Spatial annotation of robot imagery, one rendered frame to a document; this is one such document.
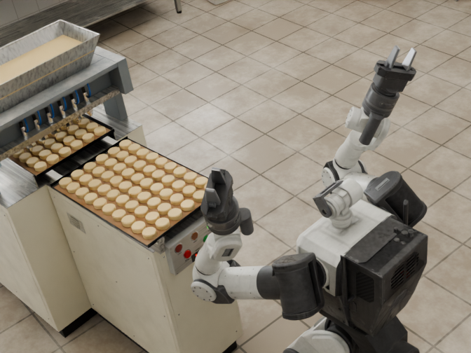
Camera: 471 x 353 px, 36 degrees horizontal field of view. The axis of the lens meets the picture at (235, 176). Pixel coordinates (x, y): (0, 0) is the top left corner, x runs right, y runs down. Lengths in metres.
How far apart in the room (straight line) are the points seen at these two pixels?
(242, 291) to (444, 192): 2.27
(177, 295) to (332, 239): 1.00
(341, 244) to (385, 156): 2.42
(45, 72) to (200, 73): 2.55
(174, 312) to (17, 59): 1.22
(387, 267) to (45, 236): 1.74
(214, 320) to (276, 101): 2.21
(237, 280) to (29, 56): 1.55
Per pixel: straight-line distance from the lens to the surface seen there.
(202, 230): 2.67
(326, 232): 1.95
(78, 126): 3.26
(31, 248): 3.17
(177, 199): 2.64
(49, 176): 3.01
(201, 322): 2.97
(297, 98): 4.90
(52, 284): 3.33
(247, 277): 1.93
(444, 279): 3.56
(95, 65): 3.11
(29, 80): 2.93
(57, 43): 3.18
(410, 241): 1.93
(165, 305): 2.78
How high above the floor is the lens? 2.54
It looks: 37 degrees down
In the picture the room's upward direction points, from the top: 9 degrees counter-clockwise
